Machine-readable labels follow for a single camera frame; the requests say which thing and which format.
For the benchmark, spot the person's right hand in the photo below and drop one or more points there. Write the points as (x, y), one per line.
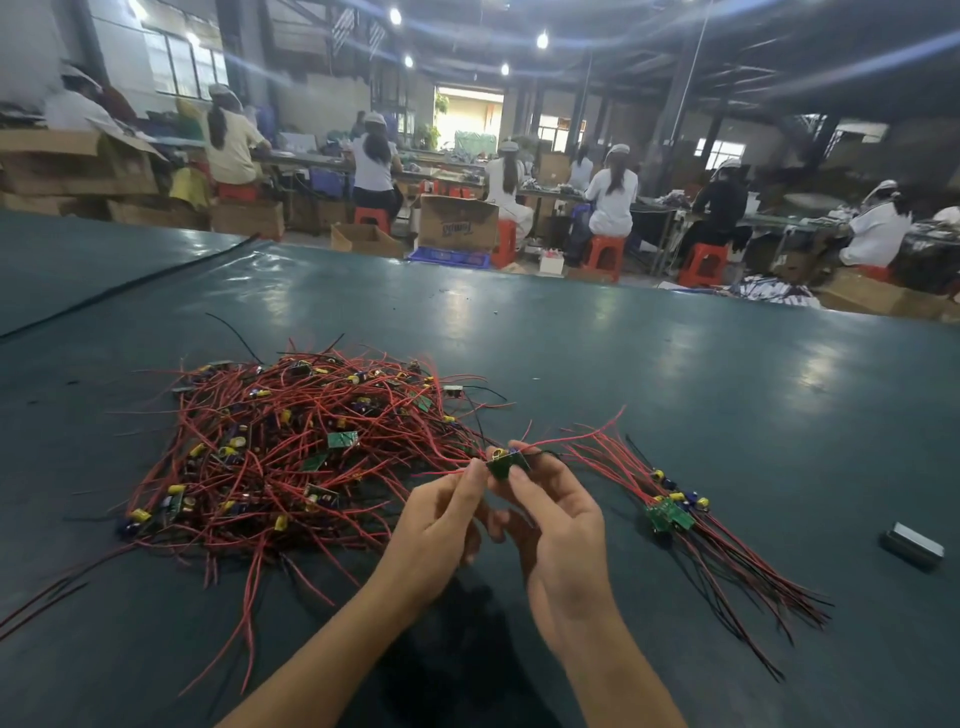
(563, 555)

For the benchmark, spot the person's left hand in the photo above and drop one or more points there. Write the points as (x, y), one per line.
(435, 540)

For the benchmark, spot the person's left forearm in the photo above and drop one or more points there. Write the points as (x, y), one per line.
(323, 668)

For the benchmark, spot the dark green table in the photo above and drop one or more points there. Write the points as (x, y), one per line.
(780, 390)

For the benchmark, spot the blue plastic crate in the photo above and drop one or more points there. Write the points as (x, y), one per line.
(450, 257)

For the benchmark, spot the red plastic stool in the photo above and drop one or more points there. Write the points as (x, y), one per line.
(606, 257)
(704, 266)
(873, 273)
(507, 243)
(239, 192)
(372, 219)

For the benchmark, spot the heap of black white items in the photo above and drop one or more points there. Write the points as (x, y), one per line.
(777, 291)

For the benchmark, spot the small black grey block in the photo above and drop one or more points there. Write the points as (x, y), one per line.
(912, 545)

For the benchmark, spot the yellow sack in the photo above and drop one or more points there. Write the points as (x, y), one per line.
(189, 186)

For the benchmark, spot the large open cardboard box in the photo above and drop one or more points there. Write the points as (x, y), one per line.
(75, 162)

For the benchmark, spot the grid window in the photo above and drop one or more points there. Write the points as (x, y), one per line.
(183, 63)

